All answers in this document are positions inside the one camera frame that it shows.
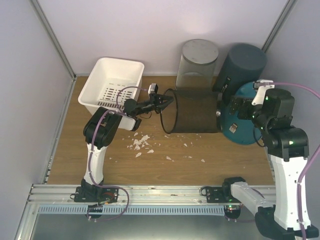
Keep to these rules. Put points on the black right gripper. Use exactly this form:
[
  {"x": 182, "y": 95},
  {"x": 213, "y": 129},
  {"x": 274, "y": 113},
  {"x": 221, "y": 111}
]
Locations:
[{"x": 242, "y": 113}]

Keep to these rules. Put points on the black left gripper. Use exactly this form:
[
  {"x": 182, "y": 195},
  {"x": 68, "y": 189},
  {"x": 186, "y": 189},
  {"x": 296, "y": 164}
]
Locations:
[{"x": 156, "y": 102}]

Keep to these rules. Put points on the teal plastic bin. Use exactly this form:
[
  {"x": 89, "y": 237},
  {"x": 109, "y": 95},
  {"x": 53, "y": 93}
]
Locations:
[{"x": 236, "y": 130}]

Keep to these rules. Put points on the black wire mesh bin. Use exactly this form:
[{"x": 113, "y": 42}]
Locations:
[{"x": 192, "y": 111}]

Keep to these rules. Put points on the silver mesh metal bin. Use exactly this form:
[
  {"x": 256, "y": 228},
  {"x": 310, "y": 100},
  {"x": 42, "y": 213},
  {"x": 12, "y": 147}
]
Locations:
[{"x": 197, "y": 65}]

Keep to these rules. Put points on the white plastic tub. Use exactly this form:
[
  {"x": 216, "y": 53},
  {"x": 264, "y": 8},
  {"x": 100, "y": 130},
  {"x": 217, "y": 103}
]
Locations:
[{"x": 111, "y": 82}]

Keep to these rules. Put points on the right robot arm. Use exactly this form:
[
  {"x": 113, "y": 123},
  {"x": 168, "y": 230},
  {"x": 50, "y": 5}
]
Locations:
[{"x": 288, "y": 148}]

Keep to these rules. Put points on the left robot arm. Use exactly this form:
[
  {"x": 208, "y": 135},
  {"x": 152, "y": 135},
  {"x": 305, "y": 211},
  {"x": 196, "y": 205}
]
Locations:
[{"x": 100, "y": 131}]

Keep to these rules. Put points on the dark grey cylindrical bin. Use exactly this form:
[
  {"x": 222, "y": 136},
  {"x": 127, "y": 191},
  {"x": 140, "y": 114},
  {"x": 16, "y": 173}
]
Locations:
[{"x": 244, "y": 63}]

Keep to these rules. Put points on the white plastic shard pile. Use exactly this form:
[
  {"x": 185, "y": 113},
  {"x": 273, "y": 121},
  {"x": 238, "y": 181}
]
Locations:
[{"x": 137, "y": 144}]

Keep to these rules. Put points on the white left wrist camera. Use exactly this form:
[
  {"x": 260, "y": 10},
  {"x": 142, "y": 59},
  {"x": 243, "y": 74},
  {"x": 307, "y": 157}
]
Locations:
[{"x": 153, "y": 89}]

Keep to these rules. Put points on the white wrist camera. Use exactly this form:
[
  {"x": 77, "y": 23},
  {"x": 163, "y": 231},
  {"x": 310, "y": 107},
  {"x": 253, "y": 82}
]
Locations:
[
  {"x": 153, "y": 89},
  {"x": 261, "y": 86}
]

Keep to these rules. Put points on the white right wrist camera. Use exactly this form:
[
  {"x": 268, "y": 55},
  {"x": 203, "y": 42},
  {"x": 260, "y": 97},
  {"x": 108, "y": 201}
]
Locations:
[{"x": 261, "y": 86}]

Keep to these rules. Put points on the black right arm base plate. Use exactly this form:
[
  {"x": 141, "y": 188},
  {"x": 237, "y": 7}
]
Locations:
[{"x": 215, "y": 194}]

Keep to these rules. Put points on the grey slotted cable duct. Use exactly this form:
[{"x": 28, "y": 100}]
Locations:
[{"x": 81, "y": 209}]

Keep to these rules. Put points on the aluminium frame post right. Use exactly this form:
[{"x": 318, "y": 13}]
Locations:
[{"x": 280, "y": 21}]

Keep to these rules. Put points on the aluminium frame post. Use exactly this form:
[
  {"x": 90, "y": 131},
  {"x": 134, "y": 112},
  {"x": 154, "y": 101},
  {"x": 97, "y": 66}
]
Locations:
[
  {"x": 52, "y": 36},
  {"x": 280, "y": 21}
]

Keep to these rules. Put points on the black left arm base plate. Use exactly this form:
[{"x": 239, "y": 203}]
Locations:
[{"x": 95, "y": 194}]

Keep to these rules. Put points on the aluminium frame post left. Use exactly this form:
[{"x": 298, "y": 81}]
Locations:
[{"x": 52, "y": 36}]

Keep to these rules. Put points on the aluminium front rail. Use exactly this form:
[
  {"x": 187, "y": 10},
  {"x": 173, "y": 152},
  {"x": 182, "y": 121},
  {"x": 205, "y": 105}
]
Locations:
[{"x": 152, "y": 195}]

